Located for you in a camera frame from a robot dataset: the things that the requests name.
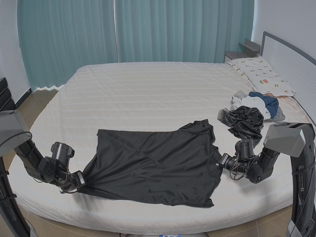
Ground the grey bedside table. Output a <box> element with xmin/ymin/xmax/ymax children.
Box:
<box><xmin>225</xmin><ymin>39</ymin><xmax>261</xmax><ymax>64</ymax></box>

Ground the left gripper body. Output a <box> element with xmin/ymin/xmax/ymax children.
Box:
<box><xmin>65</xmin><ymin>170</ymin><xmax>86</xmax><ymax>193</ymax></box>

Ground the black T-shirt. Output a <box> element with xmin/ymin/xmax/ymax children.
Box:
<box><xmin>77</xmin><ymin>119</ymin><xmax>223</xmax><ymax>208</ymax></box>

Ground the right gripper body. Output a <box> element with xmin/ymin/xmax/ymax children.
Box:
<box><xmin>219</xmin><ymin>153</ymin><xmax>237</xmax><ymax>170</ymax></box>

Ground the pile of clothes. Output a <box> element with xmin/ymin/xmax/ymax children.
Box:
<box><xmin>217</xmin><ymin>90</ymin><xmax>287</xmax><ymax>147</ymax></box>

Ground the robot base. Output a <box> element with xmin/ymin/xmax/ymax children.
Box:
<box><xmin>121</xmin><ymin>232</ymin><xmax>195</xmax><ymax>237</ymax></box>

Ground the white printed pillow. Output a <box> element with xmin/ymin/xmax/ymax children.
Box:
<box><xmin>226</xmin><ymin>56</ymin><xmax>297</xmax><ymax>97</ymax></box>

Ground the black chest of drawers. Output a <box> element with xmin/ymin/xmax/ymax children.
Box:
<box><xmin>0</xmin><ymin>77</ymin><xmax>17</xmax><ymax>112</ymax></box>

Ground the bed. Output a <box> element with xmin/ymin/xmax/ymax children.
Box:
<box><xmin>10</xmin><ymin>31</ymin><xmax>316</xmax><ymax>234</ymax></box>

